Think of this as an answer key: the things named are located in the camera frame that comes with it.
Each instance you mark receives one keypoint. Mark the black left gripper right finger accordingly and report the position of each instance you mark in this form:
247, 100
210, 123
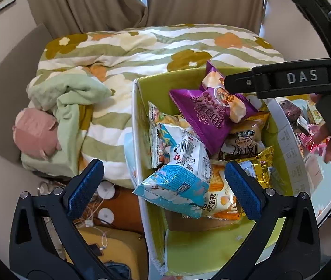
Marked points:
284, 241

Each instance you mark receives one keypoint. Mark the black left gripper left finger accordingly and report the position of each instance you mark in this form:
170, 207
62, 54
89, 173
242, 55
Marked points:
45, 243

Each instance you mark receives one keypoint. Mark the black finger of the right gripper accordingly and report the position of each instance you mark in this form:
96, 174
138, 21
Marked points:
240, 83

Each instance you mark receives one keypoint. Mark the purple potato chips bag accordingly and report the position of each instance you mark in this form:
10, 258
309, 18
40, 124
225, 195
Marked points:
211, 110

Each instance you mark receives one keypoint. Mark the pork floss cake bag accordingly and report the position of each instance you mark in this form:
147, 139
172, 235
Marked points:
220, 201

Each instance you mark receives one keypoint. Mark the blue white snack bag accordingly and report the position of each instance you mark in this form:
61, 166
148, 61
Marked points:
181, 184

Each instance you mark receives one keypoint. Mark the green white snack bag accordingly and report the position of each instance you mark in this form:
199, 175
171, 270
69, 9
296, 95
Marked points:
313, 114

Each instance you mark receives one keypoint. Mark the pink marshmallow bag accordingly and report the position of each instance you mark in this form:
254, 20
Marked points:
307, 141

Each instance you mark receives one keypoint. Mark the grey corn chips bag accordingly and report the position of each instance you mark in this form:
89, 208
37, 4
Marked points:
159, 139

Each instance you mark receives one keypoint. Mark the dark brown chocolate snack bag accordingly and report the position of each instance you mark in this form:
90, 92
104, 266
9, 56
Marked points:
293, 113

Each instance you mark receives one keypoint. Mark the green cardboard box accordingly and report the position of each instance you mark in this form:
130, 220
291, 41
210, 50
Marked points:
199, 253

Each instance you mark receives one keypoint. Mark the gold snack bag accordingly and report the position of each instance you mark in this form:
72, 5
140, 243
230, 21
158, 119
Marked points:
258, 166

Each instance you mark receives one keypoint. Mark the pink plush pillow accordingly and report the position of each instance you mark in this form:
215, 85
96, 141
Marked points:
35, 133

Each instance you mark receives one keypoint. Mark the floral green striped duvet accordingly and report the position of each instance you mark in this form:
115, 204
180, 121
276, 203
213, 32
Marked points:
119, 58

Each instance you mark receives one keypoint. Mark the light green blanket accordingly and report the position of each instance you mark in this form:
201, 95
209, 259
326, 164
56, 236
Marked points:
69, 96

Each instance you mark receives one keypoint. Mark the beige curtain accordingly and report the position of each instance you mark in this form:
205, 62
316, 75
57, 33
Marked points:
62, 17

